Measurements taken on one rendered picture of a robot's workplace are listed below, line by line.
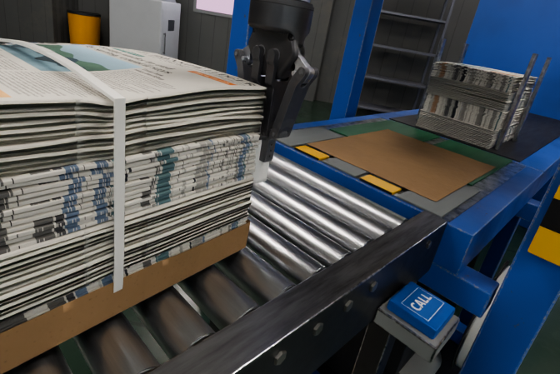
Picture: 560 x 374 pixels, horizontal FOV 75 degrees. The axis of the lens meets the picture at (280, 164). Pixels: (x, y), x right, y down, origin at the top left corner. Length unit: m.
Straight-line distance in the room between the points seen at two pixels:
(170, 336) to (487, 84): 1.31
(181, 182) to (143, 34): 5.31
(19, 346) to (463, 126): 1.41
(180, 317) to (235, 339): 0.06
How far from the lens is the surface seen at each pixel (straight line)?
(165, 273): 0.44
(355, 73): 1.58
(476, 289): 0.83
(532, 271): 0.80
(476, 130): 1.51
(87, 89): 0.36
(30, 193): 0.33
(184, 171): 0.39
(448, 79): 1.54
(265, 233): 0.58
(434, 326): 0.63
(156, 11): 5.58
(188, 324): 0.43
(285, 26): 0.43
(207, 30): 6.22
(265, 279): 0.50
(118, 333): 0.43
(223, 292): 0.47
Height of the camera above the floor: 1.11
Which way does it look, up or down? 21 degrees down
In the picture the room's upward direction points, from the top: 10 degrees clockwise
